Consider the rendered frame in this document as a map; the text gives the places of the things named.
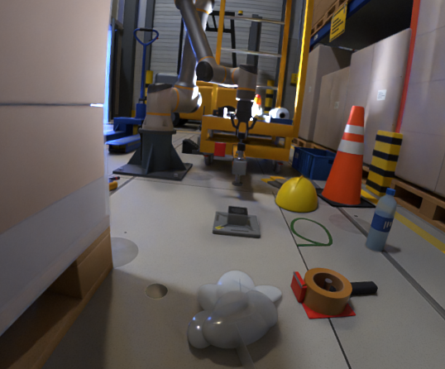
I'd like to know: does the grey roller door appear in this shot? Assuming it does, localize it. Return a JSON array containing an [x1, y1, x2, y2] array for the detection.
[[149, 0, 287, 84]]

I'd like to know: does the large wrapped cardboard load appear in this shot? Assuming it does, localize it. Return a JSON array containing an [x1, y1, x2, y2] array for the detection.
[[0, 0, 114, 348]]

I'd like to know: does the blue plastic crate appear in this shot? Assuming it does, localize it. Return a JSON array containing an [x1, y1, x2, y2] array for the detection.
[[291, 146, 337, 181]]

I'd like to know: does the yellow sign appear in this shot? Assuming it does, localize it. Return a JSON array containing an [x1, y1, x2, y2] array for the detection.
[[328, 5, 348, 43]]

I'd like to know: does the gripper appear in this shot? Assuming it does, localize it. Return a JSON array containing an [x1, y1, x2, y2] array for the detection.
[[229, 98, 258, 141]]

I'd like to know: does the red brown tape dispenser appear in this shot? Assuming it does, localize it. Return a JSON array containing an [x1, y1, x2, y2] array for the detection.
[[289, 266, 380, 320]]

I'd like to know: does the green cord loop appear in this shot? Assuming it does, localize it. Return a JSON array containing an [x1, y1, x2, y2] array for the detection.
[[289, 217, 333, 248]]

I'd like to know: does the yellow hard hat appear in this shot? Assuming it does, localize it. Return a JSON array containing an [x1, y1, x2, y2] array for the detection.
[[275, 175, 320, 213]]

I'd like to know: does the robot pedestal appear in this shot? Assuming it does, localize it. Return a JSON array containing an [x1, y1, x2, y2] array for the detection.
[[112, 127, 194, 182]]

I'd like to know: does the grey load-spreading pad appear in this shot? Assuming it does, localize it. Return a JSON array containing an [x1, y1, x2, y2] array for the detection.
[[212, 205, 262, 239]]

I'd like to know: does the blue pallet jack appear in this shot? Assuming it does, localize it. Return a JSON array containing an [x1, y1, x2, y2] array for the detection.
[[104, 27, 160, 155]]

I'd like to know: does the yellow work platform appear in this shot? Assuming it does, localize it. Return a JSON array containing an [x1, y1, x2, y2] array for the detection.
[[199, 0, 316, 167]]

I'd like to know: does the black yellow striped post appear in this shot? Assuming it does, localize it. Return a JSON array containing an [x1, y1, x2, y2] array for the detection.
[[365, 130, 404, 198]]

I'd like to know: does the black wheel chock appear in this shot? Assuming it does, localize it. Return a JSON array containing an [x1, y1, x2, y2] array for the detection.
[[181, 137, 201, 156]]

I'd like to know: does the large cardboard box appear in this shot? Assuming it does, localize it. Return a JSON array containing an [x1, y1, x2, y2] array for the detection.
[[361, 27, 413, 167], [394, 0, 445, 210], [297, 43, 353, 152]]

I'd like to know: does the blue water bottle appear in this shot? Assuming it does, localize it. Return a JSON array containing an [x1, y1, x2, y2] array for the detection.
[[365, 187, 399, 253]]

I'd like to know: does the blue orange pallet racking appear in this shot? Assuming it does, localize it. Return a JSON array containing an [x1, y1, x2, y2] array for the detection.
[[307, 0, 445, 133]]

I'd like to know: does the wooden pallet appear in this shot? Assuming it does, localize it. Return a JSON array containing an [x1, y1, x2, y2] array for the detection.
[[360, 164, 445, 247], [0, 228, 114, 369]]

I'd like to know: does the crumpled clear plastic wrap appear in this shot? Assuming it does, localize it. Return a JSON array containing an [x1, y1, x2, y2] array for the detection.
[[186, 270, 284, 351]]

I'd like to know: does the orange white traffic cone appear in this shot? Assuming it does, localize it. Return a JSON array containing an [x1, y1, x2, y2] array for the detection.
[[318, 105, 376, 208]]

